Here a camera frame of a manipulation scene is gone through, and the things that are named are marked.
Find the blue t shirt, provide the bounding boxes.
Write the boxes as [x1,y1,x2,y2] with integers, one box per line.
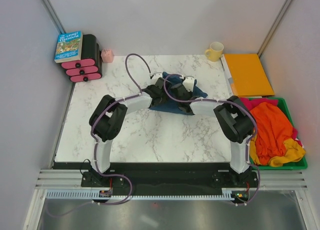
[150,72,208,115]

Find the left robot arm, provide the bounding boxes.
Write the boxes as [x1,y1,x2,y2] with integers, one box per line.
[89,77,172,186]

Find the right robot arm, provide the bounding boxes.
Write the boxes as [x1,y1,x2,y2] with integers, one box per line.
[168,83,257,187]

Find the yellow mug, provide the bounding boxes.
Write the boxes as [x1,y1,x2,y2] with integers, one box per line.
[204,42,224,62]

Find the white board under folder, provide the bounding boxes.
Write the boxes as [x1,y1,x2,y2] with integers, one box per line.
[220,54,237,96]

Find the small pink box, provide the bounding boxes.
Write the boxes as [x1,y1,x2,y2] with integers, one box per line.
[100,49,115,63]

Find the orange folder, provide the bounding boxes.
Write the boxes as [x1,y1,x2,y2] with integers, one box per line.
[224,54,275,97]

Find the magenta t shirt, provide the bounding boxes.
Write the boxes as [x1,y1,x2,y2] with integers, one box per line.
[241,97,304,147]

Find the black pink organizer rack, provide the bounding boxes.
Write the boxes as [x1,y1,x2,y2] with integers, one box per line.
[60,34,103,83]

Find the blue treehouse book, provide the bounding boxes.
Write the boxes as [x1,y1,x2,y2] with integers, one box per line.
[54,31,83,63]

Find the orange t shirt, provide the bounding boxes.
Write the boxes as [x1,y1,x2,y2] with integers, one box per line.
[249,102,296,165]

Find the yellow t shirt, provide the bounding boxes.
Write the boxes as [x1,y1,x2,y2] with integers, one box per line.
[249,138,306,167]

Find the green plastic bin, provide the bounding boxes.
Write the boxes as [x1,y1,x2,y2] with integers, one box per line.
[249,97,309,170]

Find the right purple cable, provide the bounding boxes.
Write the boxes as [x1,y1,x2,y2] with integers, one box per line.
[163,74,262,207]

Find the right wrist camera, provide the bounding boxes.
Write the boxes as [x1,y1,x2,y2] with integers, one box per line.
[180,75,196,92]

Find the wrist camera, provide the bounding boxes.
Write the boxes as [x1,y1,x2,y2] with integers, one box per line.
[149,72,163,79]
[180,75,196,92]

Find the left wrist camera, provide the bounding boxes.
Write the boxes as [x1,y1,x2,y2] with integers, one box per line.
[149,72,163,79]

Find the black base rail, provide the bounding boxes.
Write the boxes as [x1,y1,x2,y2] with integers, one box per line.
[81,163,258,195]

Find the white slotted cable duct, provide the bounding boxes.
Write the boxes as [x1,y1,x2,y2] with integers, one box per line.
[45,189,236,200]

